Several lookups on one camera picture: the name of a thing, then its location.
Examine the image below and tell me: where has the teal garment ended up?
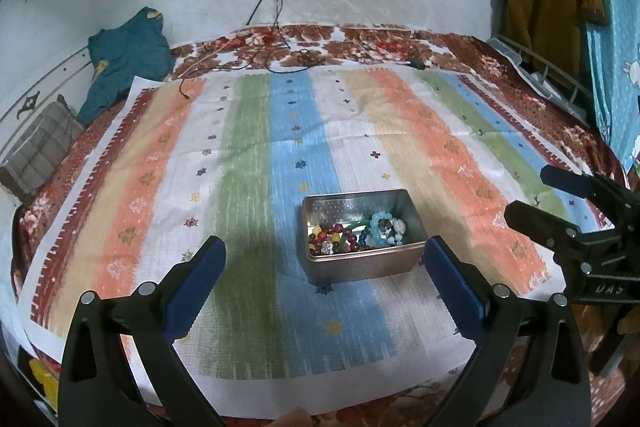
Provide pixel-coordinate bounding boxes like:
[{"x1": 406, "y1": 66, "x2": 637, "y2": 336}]
[{"x1": 78, "y1": 6, "x2": 175, "y2": 126}]

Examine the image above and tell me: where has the white wire rack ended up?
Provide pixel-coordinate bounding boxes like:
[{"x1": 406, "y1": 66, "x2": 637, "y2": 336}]
[{"x1": 487, "y1": 35, "x2": 592, "y2": 126}]

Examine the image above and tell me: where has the light blue hanging cloth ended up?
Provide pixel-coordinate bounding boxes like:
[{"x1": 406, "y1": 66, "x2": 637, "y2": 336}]
[{"x1": 586, "y1": 0, "x2": 639, "y2": 172}]

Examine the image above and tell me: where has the black cable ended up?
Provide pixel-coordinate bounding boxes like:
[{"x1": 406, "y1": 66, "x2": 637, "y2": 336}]
[{"x1": 178, "y1": 0, "x2": 331, "y2": 101}]

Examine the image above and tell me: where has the multicolour bead bracelet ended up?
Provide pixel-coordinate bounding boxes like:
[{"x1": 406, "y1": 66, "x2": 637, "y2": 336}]
[{"x1": 307, "y1": 221, "x2": 372, "y2": 257}]

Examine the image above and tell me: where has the silver metal tin box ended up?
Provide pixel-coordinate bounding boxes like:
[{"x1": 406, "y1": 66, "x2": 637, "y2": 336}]
[{"x1": 298, "y1": 188, "x2": 427, "y2": 285}]

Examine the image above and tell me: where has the light blue bead bracelet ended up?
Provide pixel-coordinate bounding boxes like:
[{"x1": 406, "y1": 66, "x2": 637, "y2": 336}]
[{"x1": 364, "y1": 211, "x2": 408, "y2": 249}]

